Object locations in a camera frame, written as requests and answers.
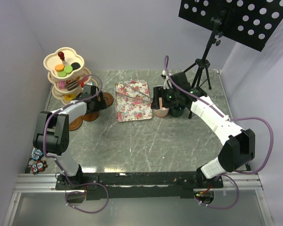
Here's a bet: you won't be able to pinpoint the orange toy macaron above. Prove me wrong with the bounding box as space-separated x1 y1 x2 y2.
55 64 65 72

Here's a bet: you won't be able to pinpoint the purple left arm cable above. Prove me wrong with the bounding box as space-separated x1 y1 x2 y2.
42 74 109 214

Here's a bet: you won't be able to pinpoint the cream three-tier dessert stand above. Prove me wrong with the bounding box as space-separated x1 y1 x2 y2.
43 47 98 105

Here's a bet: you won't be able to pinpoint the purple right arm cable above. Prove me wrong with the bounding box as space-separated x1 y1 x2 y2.
164 55 274 210

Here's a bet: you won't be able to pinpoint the brown wooden coaster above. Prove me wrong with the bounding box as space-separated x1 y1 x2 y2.
82 111 100 121
103 92 114 107
69 117 83 131

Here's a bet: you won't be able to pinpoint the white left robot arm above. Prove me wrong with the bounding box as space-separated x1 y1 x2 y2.
33 85 105 189

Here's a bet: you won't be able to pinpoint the aluminium frame rail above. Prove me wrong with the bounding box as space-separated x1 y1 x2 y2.
2 173 62 226

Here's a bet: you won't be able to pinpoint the black toy cookie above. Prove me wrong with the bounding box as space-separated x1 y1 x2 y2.
71 62 81 70

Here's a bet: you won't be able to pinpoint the pink mug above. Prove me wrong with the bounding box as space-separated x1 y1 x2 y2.
154 108 169 118

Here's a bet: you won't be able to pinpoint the green toy macaron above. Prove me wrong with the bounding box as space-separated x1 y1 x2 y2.
58 71 67 78
64 65 73 74

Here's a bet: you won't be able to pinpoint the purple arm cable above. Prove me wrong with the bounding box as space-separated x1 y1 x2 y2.
42 74 109 214
164 55 274 210

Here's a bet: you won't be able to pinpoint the yellow toy tart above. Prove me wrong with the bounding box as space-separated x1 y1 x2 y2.
64 93 76 101

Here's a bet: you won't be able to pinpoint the floral serving tray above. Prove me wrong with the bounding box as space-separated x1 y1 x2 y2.
115 80 153 122

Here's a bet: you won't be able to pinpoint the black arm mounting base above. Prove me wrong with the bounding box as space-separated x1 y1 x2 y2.
55 171 224 201

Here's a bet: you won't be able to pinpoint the black perforated calibration board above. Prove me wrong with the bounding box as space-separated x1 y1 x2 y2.
178 0 283 51

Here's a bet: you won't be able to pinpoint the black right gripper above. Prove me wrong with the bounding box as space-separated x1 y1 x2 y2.
151 86 181 110

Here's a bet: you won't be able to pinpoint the chocolate layer toy cake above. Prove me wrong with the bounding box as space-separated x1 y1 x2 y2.
65 80 80 91

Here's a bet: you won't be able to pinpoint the pink toy cake slice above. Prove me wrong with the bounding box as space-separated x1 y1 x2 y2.
77 74 89 85

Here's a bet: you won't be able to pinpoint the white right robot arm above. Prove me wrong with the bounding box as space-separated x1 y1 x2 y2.
151 73 255 188

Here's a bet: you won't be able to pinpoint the dark green mug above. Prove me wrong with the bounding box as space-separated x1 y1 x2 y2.
169 105 185 118

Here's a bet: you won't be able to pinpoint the metal serving tongs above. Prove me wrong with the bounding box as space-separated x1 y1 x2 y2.
115 82 152 103

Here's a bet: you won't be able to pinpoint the pink toy popsicle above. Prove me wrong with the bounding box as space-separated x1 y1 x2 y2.
58 81 66 90

